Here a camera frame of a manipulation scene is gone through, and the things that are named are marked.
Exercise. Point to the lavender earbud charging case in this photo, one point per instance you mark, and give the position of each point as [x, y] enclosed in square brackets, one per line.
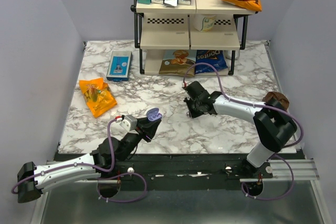
[153, 114]

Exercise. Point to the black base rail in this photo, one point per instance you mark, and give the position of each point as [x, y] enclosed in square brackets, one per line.
[185, 172]

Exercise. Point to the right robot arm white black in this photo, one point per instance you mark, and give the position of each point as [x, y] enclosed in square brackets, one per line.
[273, 124]

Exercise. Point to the beige black shelf rack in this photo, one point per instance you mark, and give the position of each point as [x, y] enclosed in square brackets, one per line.
[158, 27]

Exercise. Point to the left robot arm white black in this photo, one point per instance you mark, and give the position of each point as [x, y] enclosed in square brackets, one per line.
[123, 136]

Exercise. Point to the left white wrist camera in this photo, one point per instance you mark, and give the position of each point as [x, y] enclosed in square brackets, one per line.
[128, 122]

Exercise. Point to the gold brown snack bag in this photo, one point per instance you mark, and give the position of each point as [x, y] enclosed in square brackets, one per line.
[177, 61]

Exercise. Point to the blue Doritos bag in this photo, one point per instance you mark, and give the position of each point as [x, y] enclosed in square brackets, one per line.
[213, 57]

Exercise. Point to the blue razor box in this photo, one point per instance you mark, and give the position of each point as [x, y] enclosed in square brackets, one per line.
[119, 66]

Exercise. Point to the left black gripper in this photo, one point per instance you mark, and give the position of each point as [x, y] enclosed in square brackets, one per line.
[150, 130]

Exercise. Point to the orange candy bag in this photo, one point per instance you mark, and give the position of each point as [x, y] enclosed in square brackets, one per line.
[97, 95]

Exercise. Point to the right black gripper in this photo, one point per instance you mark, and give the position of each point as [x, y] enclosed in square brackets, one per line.
[193, 114]

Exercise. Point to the white yogurt cup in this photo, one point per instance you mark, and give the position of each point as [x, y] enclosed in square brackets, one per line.
[204, 22]

